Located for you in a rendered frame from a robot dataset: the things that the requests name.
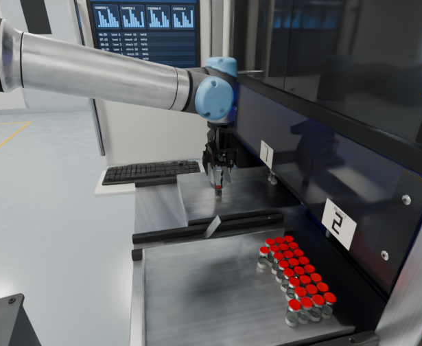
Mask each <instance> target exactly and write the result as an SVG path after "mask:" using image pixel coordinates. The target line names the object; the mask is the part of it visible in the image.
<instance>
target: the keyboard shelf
mask: <svg viewBox="0 0 422 346"><path fill-rule="evenodd" d="M162 163H164V162H162ZM143 164H146V165H147V164H151V165H152V164H153V163H142V164H132V165H143ZM155 164H156V163H155ZM160 164H161V163H160ZM127 166H129V165H127ZM199 167H200V171H201V172H205V170H204V168H203V165H202V164H201V163H199ZM105 173H106V170H104V171H103V172H102V175H101V176H100V179H99V182H98V184H97V187H96V188H95V191H94V196H95V197H100V196H116V195H124V194H135V184H134V183H129V184H120V185H102V181H103V179H104V176H105Z"/></svg>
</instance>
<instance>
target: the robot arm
mask: <svg viewBox="0 0 422 346"><path fill-rule="evenodd" d="M18 87H21V88H25V89H34V90H39V91H48V92H52V93H61V94H66V95H75V96H80V97H89V98H93V99H99V100H107V101H112V102H121V103H126V104H134V105H139V106H148V107H153V108H161V109H167V110H171V111H180V112H185V113H194V114H198V115H200V116H201V117H203V118H205V119H207V126H208V127H209V128H211V130H210V131H209V132H208V133H207V139H208V143H206V144H205V147H206V149H205V151H203V156H202V165H203V168H204V170H205V172H206V175H207V178H208V180H209V182H210V184H211V186H212V188H213V189H215V186H216V183H215V171H216V167H219V166H220V167H221V168H222V172H221V176H222V178H221V180H220V182H221V186H222V189H223V188H224V186H225V185H226V184H227V182H229V183H231V168H233V166H234V165H235V166H236V167H237V162H238V148H237V147H236V145H235V144H234V143H233V142H232V141H231V133H232V132H233V127H234V122H235V121H234V120H235V111H237V107H235V105H236V89H237V61H236V59H234V58H231V57H210V58H207V60H206V65H205V67H198V68H184V69H179V68H175V67H171V66H167V65H162V64H159V63H155V62H150V61H146V60H141V59H138V58H133V57H129V56H124V55H121V54H115V53H112V52H109V51H103V50H100V49H94V48H91V47H86V46H82V45H77V44H74V43H68V42H65V41H60V40H56V39H53V38H47V37H44V36H39V35H35V34H30V33H27V32H22V31H18V30H16V29H15V28H14V26H13V25H12V24H11V23H10V22H9V21H8V20H6V19H1V18H0V92H3V93H9V92H11V91H12V90H14V89H15V88H18ZM236 153H237V158H236V160H235V155H236Z"/></svg>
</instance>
